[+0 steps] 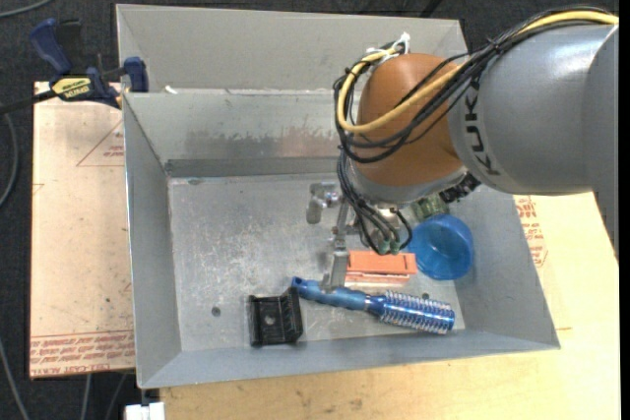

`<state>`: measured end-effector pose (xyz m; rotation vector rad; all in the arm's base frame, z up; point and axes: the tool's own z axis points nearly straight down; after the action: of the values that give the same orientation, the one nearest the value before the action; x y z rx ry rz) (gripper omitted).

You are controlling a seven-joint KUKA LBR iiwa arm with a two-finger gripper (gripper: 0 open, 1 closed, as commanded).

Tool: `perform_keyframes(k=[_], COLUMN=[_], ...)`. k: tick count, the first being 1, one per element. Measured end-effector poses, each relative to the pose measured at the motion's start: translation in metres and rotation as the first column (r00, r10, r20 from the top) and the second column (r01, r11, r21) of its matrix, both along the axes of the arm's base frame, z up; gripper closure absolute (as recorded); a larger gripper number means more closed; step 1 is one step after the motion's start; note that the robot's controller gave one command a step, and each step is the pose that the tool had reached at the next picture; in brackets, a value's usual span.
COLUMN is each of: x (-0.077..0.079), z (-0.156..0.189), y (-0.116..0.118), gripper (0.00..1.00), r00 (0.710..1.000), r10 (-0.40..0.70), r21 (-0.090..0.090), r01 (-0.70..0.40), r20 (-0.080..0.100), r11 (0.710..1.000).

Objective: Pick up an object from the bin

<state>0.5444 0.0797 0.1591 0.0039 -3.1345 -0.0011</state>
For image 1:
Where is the grey metal bin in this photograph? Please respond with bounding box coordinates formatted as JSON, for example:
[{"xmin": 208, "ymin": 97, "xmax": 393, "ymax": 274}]
[{"xmin": 115, "ymin": 3, "xmax": 562, "ymax": 390}]

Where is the black ribbed plastic bracket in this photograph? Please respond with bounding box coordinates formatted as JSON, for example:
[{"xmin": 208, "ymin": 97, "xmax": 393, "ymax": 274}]
[{"xmin": 247, "ymin": 286, "xmax": 304, "ymax": 348}]

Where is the blue plastic cup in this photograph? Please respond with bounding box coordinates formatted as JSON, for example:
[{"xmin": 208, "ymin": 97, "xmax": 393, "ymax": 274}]
[{"xmin": 407, "ymin": 212, "xmax": 475, "ymax": 282}]

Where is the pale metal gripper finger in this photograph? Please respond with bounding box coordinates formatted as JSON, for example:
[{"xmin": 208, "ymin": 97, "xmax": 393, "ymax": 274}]
[
  {"xmin": 305, "ymin": 181, "xmax": 344, "ymax": 226},
  {"xmin": 319, "ymin": 230, "xmax": 352, "ymax": 289}
]

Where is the red-brown flat block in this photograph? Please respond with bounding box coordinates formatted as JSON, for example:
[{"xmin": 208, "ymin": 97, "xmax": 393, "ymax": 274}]
[{"xmin": 344, "ymin": 250, "xmax": 419, "ymax": 287}]

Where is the blue hair brush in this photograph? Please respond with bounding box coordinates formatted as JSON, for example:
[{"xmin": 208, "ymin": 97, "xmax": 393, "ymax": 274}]
[{"xmin": 290, "ymin": 275, "xmax": 456, "ymax": 336}]

